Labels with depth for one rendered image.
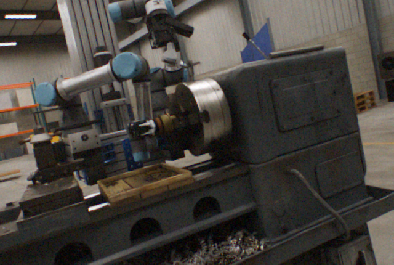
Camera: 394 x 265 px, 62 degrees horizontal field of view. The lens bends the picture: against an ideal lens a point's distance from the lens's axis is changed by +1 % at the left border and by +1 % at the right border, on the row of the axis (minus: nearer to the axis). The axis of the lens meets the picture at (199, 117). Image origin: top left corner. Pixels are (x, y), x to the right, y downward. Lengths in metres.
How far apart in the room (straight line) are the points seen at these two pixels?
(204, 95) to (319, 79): 0.51
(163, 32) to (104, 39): 0.95
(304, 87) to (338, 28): 10.96
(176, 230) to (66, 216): 0.39
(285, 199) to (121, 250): 0.65
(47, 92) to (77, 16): 0.60
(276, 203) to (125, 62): 0.87
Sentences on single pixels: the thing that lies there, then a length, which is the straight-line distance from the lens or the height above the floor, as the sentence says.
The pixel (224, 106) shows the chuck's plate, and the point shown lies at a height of 1.11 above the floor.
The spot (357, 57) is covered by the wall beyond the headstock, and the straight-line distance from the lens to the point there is 12.02.
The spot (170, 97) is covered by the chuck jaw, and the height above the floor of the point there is 1.19.
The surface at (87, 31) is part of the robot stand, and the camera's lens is 2.11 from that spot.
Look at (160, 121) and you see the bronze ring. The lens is 1.31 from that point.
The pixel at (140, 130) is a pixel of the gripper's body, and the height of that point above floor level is 1.08.
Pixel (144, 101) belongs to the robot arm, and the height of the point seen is 1.20.
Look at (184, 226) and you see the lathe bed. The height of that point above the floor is 0.71.
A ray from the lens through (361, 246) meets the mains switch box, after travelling 1.63.
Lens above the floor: 1.15
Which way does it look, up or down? 3 degrees down
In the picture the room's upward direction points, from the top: 12 degrees counter-clockwise
